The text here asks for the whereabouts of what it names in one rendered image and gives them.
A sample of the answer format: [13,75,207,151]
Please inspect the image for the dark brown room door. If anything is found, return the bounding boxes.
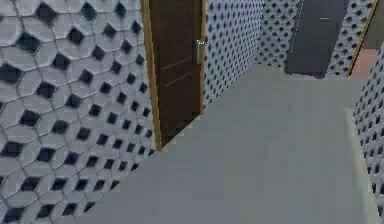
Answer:
[140,0,208,153]

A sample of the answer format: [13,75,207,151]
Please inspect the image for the dark grey cupboard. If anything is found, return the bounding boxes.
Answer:
[284,0,351,80]

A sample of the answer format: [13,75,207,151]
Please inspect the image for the silver door handle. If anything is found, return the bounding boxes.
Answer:
[195,38,206,65]

